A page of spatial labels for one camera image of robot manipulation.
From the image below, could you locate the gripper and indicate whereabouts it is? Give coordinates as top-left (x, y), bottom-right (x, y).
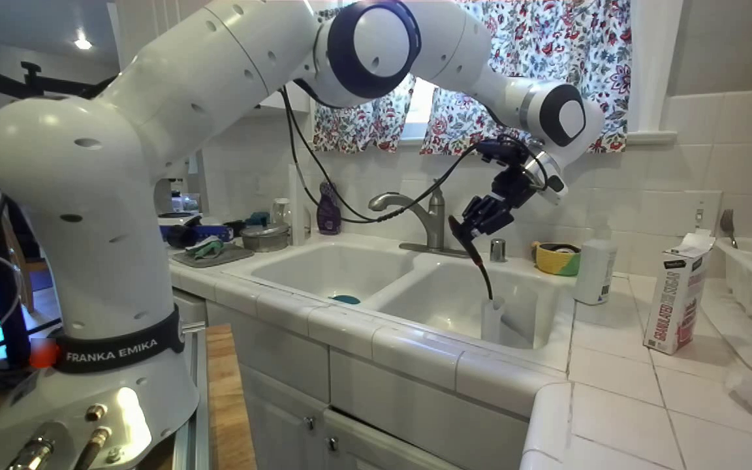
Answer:
top-left (461, 166), bottom-right (540, 238)

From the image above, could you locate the black spatula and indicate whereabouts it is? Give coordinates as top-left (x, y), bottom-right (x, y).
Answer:
top-left (448, 215), bottom-right (495, 302)

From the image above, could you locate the brushed metal tap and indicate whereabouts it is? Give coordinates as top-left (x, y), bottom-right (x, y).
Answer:
top-left (368, 185), bottom-right (476, 259)

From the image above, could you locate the yellow and green bowl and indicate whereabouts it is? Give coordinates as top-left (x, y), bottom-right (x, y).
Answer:
top-left (531, 242), bottom-right (582, 277)

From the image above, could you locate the white double sink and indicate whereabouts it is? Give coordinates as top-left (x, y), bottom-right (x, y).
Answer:
top-left (238, 234), bottom-right (576, 368)

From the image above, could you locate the white plastic bottle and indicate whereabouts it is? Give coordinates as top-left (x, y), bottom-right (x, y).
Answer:
top-left (573, 238), bottom-right (619, 306)

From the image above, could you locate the window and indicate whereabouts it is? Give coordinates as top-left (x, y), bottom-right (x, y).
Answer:
top-left (399, 77), bottom-right (438, 142)

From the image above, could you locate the floral curtain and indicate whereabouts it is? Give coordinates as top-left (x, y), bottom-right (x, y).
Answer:
top-left (313, 7), bottom-right (416, 155)
top-left (420, 0), bottom-right (633, 156)

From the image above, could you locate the purple bottle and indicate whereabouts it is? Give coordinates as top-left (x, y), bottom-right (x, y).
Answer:
top-left (316, 181), bottom-right (343, 236)

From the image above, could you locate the white sugar carton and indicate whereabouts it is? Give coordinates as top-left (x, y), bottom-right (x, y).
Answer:
top-left (642, 228), bottom-right (717, 356)

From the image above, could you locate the metal pot with lid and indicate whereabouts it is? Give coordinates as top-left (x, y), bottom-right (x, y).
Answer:
top-left (240, 222), bottom-right (291, 253)

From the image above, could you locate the white cabinet door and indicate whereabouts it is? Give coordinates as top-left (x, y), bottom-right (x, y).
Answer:
top-left (239, 363), bottom-right (332, 470)
top-left (322, 410), bottom-right (460, 470)

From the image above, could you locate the dark drying mat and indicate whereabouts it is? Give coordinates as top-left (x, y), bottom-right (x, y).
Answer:
top-left (170, 243), bottom-right (255, 269)

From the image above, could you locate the blue container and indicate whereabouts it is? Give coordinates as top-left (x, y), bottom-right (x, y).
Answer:
top-left (157, 212), bottom-right (234, 249)

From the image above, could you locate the green cloth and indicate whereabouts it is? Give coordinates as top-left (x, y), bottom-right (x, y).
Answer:
top-left (185, 238), bottom-right (226, 260)

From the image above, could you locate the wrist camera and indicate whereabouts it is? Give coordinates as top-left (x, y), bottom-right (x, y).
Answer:
top-left (477, 137), bottom-right (529, 168)

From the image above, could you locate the white wall switch plate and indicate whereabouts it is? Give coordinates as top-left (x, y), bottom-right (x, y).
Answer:
top-left (681, 190), bottom-right (723, 230)

